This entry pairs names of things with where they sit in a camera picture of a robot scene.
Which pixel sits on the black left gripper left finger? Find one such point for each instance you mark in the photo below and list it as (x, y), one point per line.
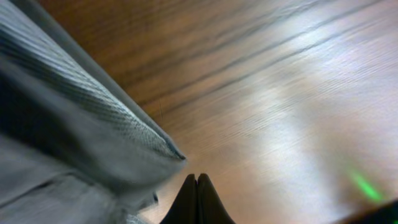
(184, 208)

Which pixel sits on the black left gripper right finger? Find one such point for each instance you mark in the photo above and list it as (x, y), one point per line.
(210, 207)

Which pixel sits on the grey shorts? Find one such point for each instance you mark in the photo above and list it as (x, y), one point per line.
(74, 147)

